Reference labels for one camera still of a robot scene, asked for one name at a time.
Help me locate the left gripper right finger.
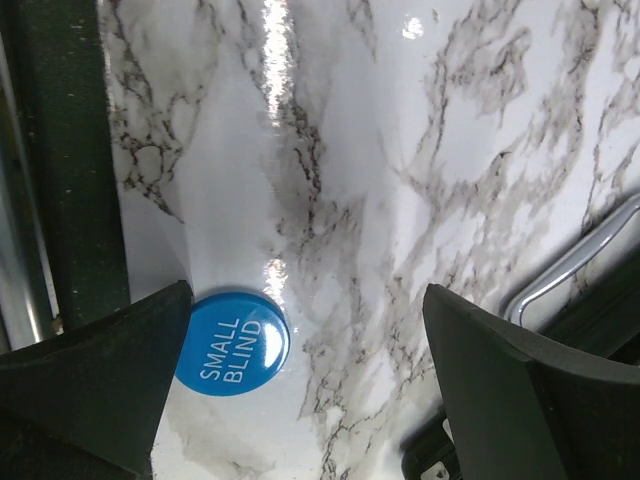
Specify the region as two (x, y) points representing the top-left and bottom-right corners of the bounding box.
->
(423, 284), (639, 479)

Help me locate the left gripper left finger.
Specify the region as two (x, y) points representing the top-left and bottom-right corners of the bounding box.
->
(1, 281), (192, 479)

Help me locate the blue small blind button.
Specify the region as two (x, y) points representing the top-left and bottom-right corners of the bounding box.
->
(176, 291), (291, 397)

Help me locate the black poker set case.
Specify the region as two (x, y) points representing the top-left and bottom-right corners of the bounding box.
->
(401, 196), (639, 479)

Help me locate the aluminium side rail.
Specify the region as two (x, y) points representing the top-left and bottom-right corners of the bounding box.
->
(1, 35), (60, 351)

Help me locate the black mounting rail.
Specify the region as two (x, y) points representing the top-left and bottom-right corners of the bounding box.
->
(1, 1), (130, 330)

